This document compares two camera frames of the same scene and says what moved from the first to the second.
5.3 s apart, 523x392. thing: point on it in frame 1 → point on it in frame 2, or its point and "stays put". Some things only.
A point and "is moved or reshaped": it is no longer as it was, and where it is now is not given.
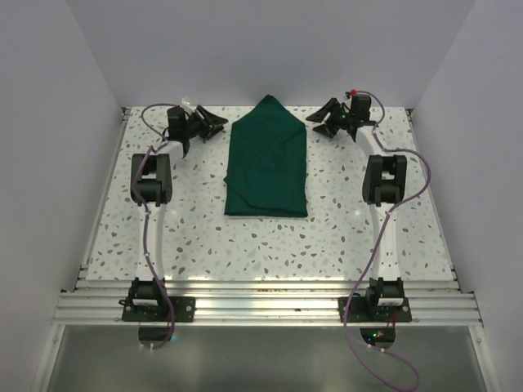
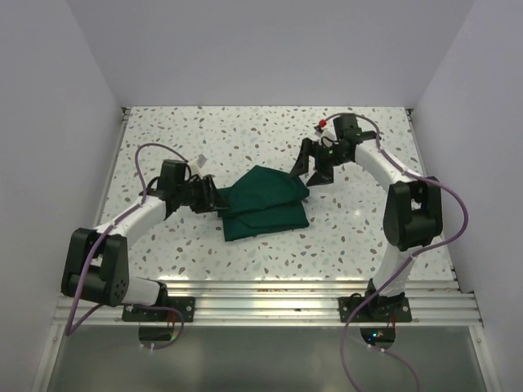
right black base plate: x=375 y=309 stays put
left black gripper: x=215 y=126 → x=210 y=197
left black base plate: x=156 y=309 stays put
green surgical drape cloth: x=266 y=168 is moved or reshaped
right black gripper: x=328 y=130 → x=323 y=175
